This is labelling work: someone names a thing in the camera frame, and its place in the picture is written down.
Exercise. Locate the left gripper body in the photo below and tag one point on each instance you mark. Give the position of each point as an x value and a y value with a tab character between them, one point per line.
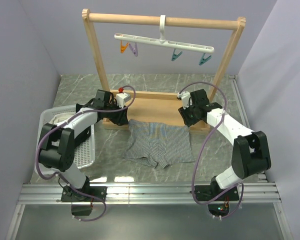
114	106

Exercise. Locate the white plastic basket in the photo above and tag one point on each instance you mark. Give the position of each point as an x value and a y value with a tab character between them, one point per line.
85	150

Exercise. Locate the white cloth garment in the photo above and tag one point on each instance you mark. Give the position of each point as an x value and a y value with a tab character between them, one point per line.
60	118

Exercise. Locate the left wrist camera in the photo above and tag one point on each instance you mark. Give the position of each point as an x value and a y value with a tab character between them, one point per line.
122	98

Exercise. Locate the grey striped boxer underwear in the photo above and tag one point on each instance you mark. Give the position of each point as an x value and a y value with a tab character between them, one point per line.
158	144

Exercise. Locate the light teal clothespin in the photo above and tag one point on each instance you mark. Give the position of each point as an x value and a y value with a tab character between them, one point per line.
204	59

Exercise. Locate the white plastic hanger bar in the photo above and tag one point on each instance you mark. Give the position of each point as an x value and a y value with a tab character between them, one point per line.
163	42

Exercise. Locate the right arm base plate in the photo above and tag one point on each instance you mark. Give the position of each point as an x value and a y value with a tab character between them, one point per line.
204	193

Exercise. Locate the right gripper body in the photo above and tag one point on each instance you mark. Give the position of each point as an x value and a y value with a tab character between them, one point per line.
199	119

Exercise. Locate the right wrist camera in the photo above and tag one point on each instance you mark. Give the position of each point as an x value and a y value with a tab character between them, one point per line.
186	99

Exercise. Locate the wooden hanging rack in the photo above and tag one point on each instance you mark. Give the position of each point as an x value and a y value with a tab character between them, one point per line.
159	107

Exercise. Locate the purple clothespin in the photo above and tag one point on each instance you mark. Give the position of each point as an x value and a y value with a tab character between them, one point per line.
134	49

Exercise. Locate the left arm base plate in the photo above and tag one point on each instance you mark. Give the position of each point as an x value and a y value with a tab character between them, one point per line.
92	194

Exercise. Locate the orange clothespin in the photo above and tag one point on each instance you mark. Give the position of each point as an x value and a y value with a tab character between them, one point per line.
123	47

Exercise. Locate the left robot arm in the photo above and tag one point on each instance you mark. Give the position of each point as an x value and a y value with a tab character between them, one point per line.
103	102

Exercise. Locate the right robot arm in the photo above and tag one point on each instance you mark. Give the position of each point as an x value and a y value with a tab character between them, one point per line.
250	150

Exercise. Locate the aluminium mounting rail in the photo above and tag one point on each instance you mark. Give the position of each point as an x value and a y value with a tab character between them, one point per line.
161	193

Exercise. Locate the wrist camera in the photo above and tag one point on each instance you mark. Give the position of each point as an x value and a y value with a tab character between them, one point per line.
186	99
122	98

